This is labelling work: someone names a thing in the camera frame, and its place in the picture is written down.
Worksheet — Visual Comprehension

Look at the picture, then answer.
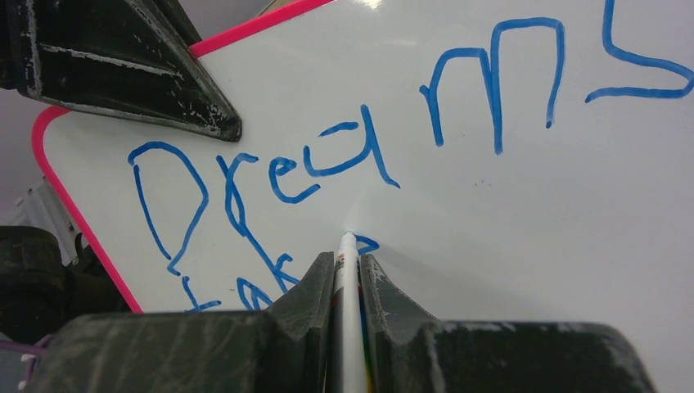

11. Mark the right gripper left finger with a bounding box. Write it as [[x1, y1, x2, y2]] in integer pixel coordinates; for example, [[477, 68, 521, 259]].
[[26, 252, 334, 392]]

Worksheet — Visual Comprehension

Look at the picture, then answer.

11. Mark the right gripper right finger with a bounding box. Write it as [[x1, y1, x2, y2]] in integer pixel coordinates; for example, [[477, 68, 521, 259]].
[[360, 254, 655, 392]]

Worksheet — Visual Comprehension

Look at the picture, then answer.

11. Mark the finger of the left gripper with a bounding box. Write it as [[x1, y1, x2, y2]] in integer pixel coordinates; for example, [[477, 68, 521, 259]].
[[5, 0, 242, 142]]

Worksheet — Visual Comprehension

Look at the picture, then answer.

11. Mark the white marker pen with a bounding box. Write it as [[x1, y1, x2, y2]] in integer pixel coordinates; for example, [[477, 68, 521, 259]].
[[328, 233, 368, 392]]

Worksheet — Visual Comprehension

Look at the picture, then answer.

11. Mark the whiteboard with red frame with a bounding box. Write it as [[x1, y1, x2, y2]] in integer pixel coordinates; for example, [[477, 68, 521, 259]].
[[32, 1, 693, 392]]

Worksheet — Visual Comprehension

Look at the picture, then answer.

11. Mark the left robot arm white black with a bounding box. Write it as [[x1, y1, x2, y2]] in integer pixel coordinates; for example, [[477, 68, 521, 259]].
[[1, 1, 242, 345]]

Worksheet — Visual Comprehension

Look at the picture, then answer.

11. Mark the aluminium frame rail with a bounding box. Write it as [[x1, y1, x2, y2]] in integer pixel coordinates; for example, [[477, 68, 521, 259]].
[[1, 175, 82, 265]]

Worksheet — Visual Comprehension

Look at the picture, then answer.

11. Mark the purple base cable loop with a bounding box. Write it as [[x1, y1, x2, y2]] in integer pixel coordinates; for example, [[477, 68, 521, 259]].
[[0, 333, 56, 391]]

